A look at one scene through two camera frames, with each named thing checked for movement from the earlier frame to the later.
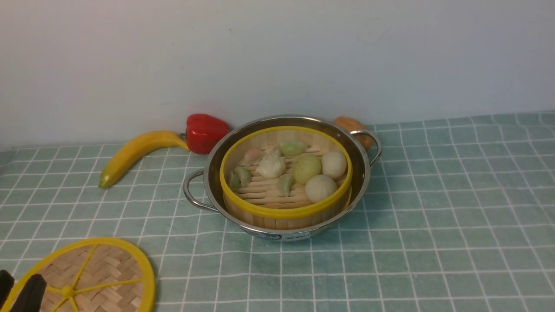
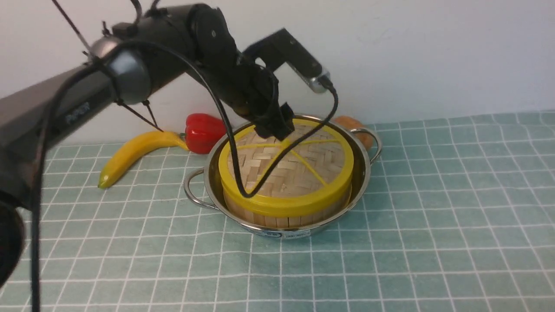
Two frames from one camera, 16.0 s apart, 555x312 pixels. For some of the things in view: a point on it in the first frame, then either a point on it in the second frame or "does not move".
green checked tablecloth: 455,216 does not move
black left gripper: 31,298 → 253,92
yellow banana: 136,148 does not move
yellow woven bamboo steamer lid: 99,274 → 318,177
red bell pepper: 202,131 does not move
